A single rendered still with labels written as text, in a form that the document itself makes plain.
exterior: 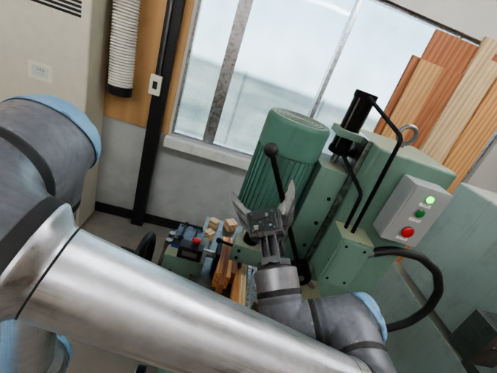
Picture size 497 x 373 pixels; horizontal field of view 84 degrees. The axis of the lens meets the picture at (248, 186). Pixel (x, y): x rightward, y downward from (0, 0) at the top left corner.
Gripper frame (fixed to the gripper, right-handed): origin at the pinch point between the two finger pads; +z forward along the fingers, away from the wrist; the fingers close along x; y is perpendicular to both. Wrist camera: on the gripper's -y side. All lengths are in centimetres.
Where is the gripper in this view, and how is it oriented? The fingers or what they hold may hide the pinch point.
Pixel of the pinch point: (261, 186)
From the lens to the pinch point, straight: 68.5
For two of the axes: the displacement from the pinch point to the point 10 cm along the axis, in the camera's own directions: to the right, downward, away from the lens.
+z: -1.3, -9.0, 4.1
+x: -9.7, 2.1, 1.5
